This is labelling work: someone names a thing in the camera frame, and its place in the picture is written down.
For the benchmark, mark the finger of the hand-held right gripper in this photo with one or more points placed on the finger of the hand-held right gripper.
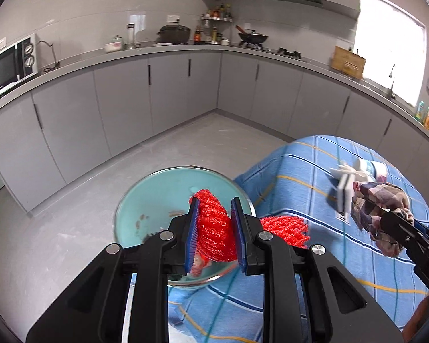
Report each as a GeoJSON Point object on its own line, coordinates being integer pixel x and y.
{"type": "Point", "coordinates": [420, 227]}
{"type": "Point", "coordinates": [418, 253]}

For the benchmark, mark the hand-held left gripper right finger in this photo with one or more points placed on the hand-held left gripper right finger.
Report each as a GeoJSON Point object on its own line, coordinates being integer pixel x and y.
{"type": "Point", "coordinates": [237, 235]}

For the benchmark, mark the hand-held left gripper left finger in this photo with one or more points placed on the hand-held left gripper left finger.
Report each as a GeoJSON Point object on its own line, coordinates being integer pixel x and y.
{"type": "Point", "coordinates": [193, 235]}

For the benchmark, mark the long red foam net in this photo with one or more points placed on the long red foam net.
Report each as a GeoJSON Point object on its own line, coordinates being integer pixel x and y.
{"type": "Point", "coordinates": [214, 228]}

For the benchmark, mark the plaid patterned cloth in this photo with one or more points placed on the plaid patterned cloth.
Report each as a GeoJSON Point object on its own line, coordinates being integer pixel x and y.
{"type": "Point", "coordinates": [379, 200]}

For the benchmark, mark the teal metal bucket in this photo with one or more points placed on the teal metal bucket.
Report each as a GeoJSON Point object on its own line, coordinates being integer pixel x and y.
{"type": "Point", "coordinates": [157, 193]}

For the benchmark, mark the white paper cup blue band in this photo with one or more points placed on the white paper cup blue band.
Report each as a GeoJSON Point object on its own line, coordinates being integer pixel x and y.
{"type": "Point", "coordinates": [363, 166]}

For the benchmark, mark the person's right forearm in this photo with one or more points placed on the person's right forearm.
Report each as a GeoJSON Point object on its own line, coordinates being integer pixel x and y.
{"type": "Point", "coordinates": [420, 318]}

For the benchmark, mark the white paper carton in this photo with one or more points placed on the white paper carton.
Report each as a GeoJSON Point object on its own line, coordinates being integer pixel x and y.
{"type": "Point", "coordinates": [345, 196]}

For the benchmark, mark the blue plaid tablecloth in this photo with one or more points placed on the blue plaid tablecloth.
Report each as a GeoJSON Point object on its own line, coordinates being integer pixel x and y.
{"type": "Point", "coordinates": [307, 193]}

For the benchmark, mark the green dish soap bottle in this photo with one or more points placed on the green dish soap bottle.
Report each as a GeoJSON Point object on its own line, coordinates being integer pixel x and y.
{"type": "Point", "coordinates": [420, 112]}

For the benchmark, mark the grey lower kitchen cabinets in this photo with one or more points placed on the grey lower kitchen cabinets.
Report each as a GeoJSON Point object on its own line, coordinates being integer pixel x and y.
{"type": "Point", "coordinates": [128, 107]}

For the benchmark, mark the steel kitchen faucet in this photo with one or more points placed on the steel kitchen faucet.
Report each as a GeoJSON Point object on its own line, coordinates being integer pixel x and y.
{"type": "Point", "coordinates": [391, 82]}

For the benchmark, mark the kitchen window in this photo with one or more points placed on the kitchen window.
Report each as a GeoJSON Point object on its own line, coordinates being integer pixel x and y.
{"type": "Point", "coordinates": [389, 50]}

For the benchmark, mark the wooden cutting board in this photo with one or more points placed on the wooden cutting board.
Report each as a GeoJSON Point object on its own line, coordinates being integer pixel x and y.
{"type": "Point", "coordinates": [347, 62]}

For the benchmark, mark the gas stove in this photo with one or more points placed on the gas stove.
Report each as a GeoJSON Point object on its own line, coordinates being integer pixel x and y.
{"type": "Point", "coordinates": [289, 53]}

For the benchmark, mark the black wok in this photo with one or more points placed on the black wok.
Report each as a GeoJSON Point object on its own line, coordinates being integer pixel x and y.
{"type": "Point", "coordinates": [253, 36]}

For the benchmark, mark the black rice cooker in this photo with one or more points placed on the black rice cooker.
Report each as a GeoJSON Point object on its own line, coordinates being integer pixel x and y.
{"type": "Point", "coordinates": [174, 35]}

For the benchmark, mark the grey kitchen countertop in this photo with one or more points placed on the grey kitchen countertop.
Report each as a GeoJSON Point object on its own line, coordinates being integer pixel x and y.
{"type": "Point", "coordinates": [93, 57]}

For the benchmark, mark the white lidded bowl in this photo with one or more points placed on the white lidded bowl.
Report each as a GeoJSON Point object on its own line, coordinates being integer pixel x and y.
{"type": "Point", "coordinates": [114, 45]}

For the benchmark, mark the spice rack with bottles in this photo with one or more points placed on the spice rack with bottles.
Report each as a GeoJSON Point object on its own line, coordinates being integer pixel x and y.
{"type": "Point", "coordinates": [216, 25]}

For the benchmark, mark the white microwave oven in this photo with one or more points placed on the white microwave oven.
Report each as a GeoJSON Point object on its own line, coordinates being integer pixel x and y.
{"type": "Point", "coordinates": [3, 68]}

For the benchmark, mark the white wall outlet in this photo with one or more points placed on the white wall outlet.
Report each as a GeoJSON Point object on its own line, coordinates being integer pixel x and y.
{"type": "Point", "coordinates": [173, 18]}

